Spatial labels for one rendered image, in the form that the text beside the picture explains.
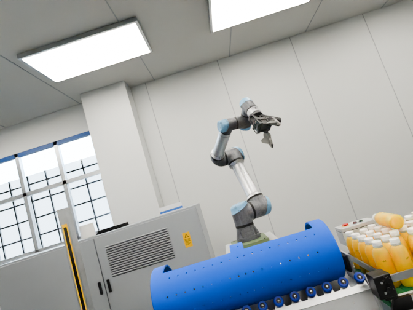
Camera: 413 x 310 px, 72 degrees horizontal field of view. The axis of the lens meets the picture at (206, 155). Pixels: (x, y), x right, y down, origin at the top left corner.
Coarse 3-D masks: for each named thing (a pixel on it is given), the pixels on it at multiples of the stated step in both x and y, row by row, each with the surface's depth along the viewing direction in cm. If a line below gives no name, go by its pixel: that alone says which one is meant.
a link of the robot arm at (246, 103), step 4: (244, 100) 166; (248, 100) 165; (252, 100) 167; (240, 104) 168; (244, 104) 165; (248, 104) 163; (252, 104) 162; (244, 108) 164; (248, 108) 161; (244, 112) 166
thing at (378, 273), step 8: (368, 272) 120; (376, 272) 118; (384, 272) 116; (368, 280) 120; (376, 280) 114; (384, 280) 113; (392, 280) 114; (376, 288) 114; (384, 288) 114; (392, 288) 112; (384, 296) 113; (392, 296) 113
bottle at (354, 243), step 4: (352, 240) 148; (356, 240) 146; (352, 244) 147; (356, 244) 145; (356, 248) 145; (356, 252) 145; (356, 256) 146; (360, 256) 144; (360, 268) 146; (364, 272) 144
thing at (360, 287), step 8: (344, 288) 127; (352, 288) 126; (360, 288) 126; (368, 288) 125; (320, 296) 127; (328, 296) 126; (336, 296) 126; (344, 296) 125; (296, 304) 127; (304, 304) 127; (312, 304) 126
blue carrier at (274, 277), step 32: (320, 224) 135; (224, 256) 135; (256, 256) 130; (288, 256) 128; (320, 256) 126; (160, 288) 131; (192, 288) 129; (224, 288) 127; (256, 288) 127; (288, 288) 128
